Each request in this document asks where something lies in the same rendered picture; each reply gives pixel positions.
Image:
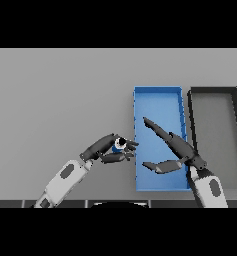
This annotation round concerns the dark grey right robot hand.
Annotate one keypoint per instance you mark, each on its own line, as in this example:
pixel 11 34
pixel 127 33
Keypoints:
pixel 180 146

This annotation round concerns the dark grey bin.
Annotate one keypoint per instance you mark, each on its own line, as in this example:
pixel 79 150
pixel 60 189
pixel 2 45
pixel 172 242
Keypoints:
pixel 216 133

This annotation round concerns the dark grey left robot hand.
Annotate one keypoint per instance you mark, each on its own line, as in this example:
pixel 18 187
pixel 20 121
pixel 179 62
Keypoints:
pixel 101 146

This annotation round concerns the blue bin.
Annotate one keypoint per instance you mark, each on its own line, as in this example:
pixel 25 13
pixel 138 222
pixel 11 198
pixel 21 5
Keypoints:
pixel 159 140

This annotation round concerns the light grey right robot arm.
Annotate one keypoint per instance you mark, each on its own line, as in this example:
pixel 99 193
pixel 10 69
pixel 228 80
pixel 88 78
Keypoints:
pixel 208 190

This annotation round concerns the blue pipe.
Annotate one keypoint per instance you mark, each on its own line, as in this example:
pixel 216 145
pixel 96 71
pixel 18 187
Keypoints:
pixel 119 144

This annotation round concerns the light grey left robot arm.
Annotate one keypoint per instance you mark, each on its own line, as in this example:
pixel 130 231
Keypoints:
pixel 64 182

